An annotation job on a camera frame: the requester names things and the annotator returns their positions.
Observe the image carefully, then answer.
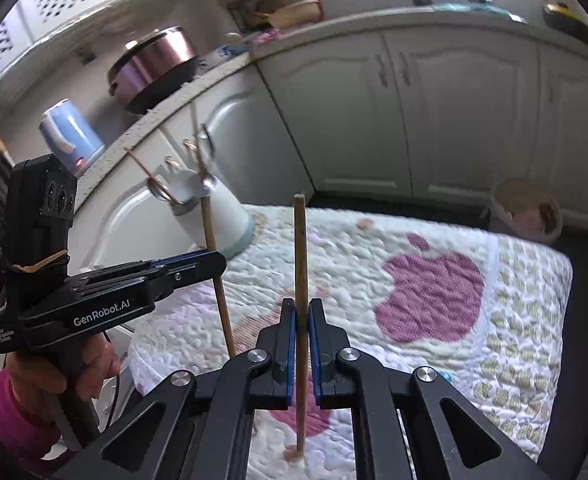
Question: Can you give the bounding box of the pink rice cooker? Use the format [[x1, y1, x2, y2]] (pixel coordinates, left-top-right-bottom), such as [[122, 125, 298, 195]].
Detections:
[[107, 26, 200, 114]]

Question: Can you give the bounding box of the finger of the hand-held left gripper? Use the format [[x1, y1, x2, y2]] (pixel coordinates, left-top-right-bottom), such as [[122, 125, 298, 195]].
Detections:
[[81, 250, 215, 281], [71, 252, 227, 304]]

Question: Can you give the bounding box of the person's left hand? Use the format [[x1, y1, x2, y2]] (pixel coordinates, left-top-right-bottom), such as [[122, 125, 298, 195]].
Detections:
[[75, 334, 121, 402]]

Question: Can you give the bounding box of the white cabinet door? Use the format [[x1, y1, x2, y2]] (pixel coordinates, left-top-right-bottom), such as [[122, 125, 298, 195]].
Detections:
[[387, 34, 545, 207], [194, 66, 315, 207], [258, 29, 405, 199], [530, 54, 588, 234], [72, 127, 209, 282]]

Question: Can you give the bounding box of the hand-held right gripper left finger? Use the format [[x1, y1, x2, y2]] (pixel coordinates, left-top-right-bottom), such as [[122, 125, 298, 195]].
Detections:
[[49, 298, 296, 480]]

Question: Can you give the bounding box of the person's left forearm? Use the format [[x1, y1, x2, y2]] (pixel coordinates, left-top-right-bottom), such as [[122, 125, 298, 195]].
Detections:
[[0, 369, 68, 480]]

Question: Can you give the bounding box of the white spoon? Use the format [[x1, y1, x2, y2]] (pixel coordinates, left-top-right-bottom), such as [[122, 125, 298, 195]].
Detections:
[[166, 160, 211, 207]]

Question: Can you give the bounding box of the green cloth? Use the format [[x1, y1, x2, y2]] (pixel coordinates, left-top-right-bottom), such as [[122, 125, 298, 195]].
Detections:
[[433, 2, 525, 24]]

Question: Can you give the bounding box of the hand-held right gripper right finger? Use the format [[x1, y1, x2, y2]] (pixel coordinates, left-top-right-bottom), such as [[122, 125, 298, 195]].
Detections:
[[309, 298, 550, 480]]

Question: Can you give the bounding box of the dark container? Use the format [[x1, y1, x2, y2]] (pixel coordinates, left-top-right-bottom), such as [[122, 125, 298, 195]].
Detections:
[[543, 2, 588, 47]]

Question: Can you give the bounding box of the patterned quilt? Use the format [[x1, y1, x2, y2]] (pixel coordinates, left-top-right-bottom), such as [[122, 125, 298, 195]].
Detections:
[[126, 203, 575, 480]]

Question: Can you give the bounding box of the wooden chopstick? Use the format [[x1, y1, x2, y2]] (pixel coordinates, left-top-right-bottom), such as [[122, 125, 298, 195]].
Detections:
[[197, 151, 237, 359], [123, 146, 161, 187], [293, 193, 308, 462]]

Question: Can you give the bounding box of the beige trash bin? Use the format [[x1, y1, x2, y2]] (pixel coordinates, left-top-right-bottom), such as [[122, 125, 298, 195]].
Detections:
[[488, 178, 565, 246]]

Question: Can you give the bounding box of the blue electric kettle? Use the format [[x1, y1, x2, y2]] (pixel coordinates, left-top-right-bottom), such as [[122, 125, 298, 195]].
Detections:
[[38, 99, 106, 171]]

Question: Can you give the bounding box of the white utensil holder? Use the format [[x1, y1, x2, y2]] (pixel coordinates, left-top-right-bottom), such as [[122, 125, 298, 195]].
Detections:
[[166, 169, 255, 261]]

